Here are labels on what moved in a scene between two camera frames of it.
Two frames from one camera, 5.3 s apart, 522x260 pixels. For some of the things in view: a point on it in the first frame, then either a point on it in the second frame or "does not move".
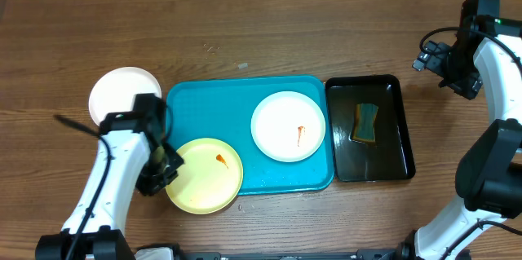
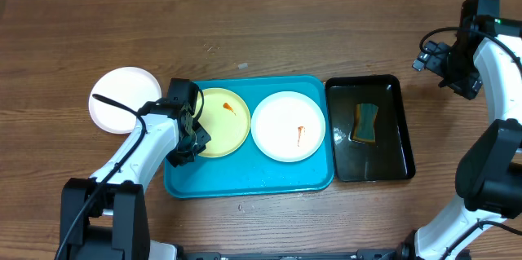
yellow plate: [210, 178] to [226, 118]
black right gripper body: [456, 68] does not move
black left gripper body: [162, 170] to [191, 147]
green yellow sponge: [365, 116] does not move
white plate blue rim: [288, 126] does not move
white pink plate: [114, 90] does not move
